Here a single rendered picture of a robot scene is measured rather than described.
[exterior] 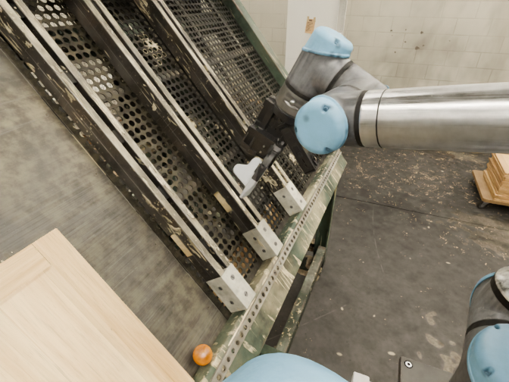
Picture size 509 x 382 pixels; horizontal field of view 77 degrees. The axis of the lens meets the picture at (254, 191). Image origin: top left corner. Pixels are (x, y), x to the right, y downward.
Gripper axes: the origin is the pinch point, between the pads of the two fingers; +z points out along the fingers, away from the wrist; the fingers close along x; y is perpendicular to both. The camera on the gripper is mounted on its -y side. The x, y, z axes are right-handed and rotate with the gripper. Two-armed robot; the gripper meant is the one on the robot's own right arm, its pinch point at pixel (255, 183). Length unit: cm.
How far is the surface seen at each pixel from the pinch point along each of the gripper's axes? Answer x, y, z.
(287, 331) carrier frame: -43, -53, 100
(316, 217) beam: -57, -27, 39
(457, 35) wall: -488, -91, -34
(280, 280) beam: -14.7, -24.1, 38.8
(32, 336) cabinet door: 42, 17, 27
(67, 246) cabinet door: 26.8, 25.5, 22.9
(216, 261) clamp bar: 3.1, -2.6, 28.1
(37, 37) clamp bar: -1, 65, 2
